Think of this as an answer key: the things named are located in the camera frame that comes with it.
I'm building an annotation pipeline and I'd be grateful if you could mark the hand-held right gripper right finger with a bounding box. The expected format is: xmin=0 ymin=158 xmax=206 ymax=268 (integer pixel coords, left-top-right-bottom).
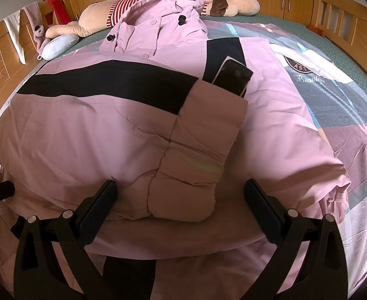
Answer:
xmin=244 ymin=179 xmax=349 ymax=300

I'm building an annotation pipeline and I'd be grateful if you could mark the wooden footboard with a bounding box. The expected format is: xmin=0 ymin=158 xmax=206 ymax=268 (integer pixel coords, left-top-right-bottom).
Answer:
xmin=309 ymin=0 xmax=367 ymax=63

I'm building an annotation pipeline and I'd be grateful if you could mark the small purple plush toy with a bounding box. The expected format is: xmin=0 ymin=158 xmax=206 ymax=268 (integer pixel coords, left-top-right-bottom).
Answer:
xmin=33 ymin=24 xmax=48 ymax=61

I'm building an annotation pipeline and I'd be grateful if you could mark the large plush dog striped shirt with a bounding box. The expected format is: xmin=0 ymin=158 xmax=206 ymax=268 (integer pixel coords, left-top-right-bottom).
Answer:
xmin=45 ymin=0 xmax=261 ymax=40

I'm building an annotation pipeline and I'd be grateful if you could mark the wooden headboard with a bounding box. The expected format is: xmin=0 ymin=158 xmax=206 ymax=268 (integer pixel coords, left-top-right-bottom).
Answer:
xmin=0 ymin=4 xmax=78 ymax=132

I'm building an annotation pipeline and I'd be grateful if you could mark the lilac hanging cloth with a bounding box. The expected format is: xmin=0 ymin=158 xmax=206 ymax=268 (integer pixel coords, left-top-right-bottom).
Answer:
xmin=22 ymin=1 xmax=40 ymax=29

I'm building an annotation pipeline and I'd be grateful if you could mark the blue round pillow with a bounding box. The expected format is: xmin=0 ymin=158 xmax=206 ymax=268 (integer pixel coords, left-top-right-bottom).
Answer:
xmin=41 ymin=33 xmax=80 ymax=61

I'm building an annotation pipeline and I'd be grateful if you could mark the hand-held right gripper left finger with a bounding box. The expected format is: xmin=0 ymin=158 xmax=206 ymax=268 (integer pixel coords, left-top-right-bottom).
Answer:
xmin=13 ymin=179 xmax=121 ymax=300

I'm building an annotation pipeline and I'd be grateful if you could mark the white hanging cloth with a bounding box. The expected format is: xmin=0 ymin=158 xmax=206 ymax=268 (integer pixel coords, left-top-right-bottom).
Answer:
xmin=4 ymin=9 xmax=26 ymax=65

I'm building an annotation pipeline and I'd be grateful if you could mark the red hanging cloth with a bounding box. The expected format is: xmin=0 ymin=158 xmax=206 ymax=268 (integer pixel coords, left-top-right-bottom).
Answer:
xmin=47 ymin=0 xmax=68 ymax=26

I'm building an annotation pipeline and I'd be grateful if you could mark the plaid bed sheet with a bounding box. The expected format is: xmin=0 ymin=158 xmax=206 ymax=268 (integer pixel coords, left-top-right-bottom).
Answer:
xmin=0 ymin=17 xmax=367 ymax=291

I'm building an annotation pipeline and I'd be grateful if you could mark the pink jacket with black stripes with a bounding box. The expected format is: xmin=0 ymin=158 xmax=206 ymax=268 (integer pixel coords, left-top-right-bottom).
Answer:
xmin=0 ymin=0 xmax=351 ymax=300

